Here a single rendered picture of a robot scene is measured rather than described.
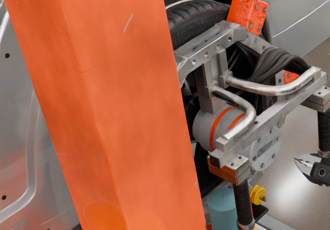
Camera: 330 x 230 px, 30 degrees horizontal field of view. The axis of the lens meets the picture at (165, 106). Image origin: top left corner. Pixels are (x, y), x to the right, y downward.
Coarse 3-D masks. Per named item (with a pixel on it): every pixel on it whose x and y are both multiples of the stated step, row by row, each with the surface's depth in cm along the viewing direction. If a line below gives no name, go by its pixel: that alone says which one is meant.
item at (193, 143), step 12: (228, 48) 182; (240, 48) 176; (228, 60) 177; (240, 60) 184; (252, 60) 181; (240, 72) 188; (252, 72) 184; (192, 96) 171; (240, 96) 193; (252, 96) 189; (192, 108) 180; (192, 120) 180; (192, 144) 177; (204, 156) 196; (204, 168) 192; (204, 180) 188; (216, 180) 187; (204, 192) 185
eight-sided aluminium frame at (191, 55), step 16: (208, 32) 158; (224, 32) 157; (240, 32) 159; (192, 48) 155; (208, 48) 153; (224, 48) 157; (256, 48) 167; (176, 64) 148; (192, 64) 150; (272, 80) 179; (272, 96) 182; (256, 176) 186; (208, 208) 177; (208, 224) 176
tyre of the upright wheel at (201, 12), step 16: (176, 0) 166; (192, 0) 165; (208, 0) 169; (176, 16) 156; (192, 16) 158; (208, 16) 162; (224, 16) 166; (176, 32) 155; (192, 32) 160; (176, 48) 157; (256, 112) 191; (208, 192) 186
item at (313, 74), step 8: (224, 56) 157; (224, 64) 158; (224, 72) 159; (304, 72) 155; (312, 72) 155; (320, 72) 157; (224, 80) 159; (232, 80) 158; (240, 80) 157; (296, 80) 152; (304, 80) 153; (312, 80) 156; (224, 88) 160; (240, 88) 157; (248, 88) 155; (256, 88) 153; (264, 88) 152; (272, 88) 151; (280, 88) 151; (288, 88) 151; (296, 88) 152
